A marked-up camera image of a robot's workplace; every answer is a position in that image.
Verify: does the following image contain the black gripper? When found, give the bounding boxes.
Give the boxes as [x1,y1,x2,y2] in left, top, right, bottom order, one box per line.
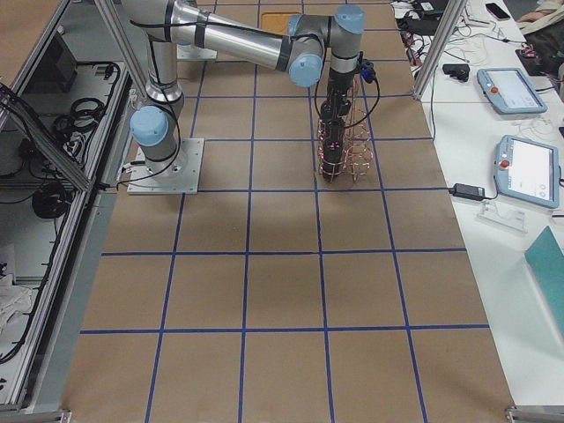
[324,70,354,121]

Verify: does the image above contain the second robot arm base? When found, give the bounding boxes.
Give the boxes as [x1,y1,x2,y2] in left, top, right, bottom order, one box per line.
[176,41,207,60]

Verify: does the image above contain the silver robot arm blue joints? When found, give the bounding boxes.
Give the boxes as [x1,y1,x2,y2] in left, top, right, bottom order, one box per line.
[117,0,367,174]

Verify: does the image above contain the dark wine bottle in basket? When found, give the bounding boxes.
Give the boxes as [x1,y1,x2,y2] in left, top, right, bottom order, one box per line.
[322,118,345,181]

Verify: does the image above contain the wooden tray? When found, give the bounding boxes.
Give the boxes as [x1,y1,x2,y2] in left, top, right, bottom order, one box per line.
[259,11,302,36]

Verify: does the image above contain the black handheld device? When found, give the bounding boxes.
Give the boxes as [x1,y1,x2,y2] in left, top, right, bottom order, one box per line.
[442,63,470,82]

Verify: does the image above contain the black power adapter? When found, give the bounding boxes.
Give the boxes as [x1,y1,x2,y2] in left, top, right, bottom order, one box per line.
[449,183,486,201]

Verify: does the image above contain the upper teach pendant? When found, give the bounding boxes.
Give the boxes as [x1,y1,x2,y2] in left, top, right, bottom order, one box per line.
[477,68,547,115]

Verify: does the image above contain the teach pendant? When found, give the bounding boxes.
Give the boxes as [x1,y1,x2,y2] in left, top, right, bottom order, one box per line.
[493,135,560,209]
[477,68,547,115]

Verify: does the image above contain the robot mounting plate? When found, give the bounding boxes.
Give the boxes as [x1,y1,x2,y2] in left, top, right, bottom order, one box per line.
[127,138,204,195]

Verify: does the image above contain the black smartphone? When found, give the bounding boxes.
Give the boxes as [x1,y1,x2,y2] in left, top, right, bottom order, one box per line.
[485,3,511,21]

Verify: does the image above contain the lower teach pendant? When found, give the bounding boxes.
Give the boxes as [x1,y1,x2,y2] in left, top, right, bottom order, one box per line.
[493,135,560,209]

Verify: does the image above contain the clear acrylic stand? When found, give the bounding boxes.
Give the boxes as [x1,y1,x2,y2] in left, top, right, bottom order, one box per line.
[477,202,528,234]

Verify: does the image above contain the teal box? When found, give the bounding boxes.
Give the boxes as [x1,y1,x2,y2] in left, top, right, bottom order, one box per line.
[524,226,563,332]

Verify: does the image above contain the copper wire bottle basket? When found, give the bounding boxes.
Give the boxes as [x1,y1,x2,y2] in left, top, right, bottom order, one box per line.
[317,77,374,182]

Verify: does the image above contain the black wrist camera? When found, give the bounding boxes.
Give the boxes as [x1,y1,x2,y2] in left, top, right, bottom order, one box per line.
[357,59,377,84]

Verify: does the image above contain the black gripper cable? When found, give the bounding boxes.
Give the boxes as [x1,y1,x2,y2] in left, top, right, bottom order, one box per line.
[313,65,382,129]

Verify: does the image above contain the aluminium frame post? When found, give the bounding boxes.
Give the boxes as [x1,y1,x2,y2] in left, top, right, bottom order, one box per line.
[412,0,467,100]

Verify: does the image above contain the coiled black cables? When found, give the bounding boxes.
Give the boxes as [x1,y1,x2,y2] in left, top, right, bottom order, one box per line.
[52,97,107,151]

